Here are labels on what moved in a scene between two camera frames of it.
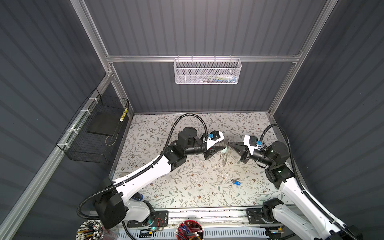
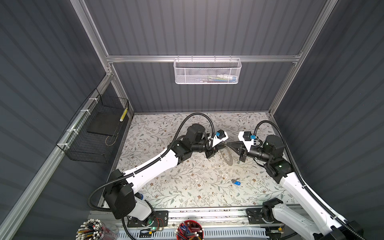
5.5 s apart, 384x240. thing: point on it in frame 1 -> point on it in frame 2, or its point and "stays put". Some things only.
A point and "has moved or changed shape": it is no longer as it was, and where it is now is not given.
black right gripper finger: [238, 147] stays put
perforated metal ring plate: [225, 156] has moved or changed shape
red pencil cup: [189, 230] stays put
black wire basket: [92, 134] stays put
